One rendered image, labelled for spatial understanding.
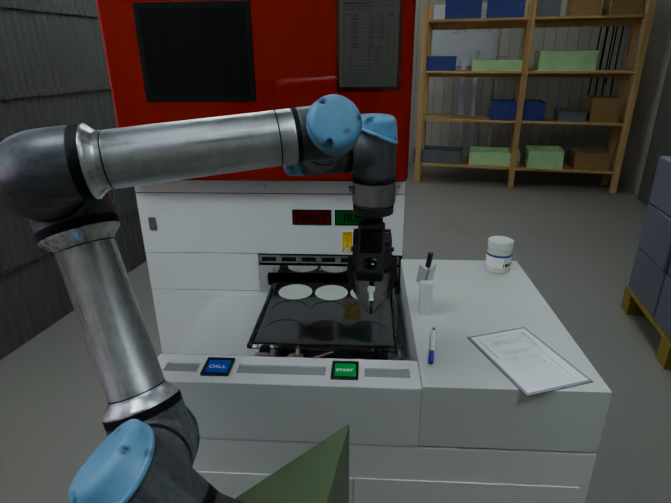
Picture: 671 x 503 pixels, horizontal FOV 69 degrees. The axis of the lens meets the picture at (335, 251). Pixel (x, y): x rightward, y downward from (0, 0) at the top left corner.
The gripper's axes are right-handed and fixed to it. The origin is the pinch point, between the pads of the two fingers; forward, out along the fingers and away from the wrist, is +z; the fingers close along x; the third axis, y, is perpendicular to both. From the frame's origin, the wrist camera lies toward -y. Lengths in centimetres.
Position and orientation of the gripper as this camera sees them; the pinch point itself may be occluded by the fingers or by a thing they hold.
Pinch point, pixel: (370, 309)
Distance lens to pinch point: 92.4
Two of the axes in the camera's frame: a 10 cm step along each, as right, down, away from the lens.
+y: 0.6, -3.7, 9.3
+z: 0.1, 9.3, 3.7
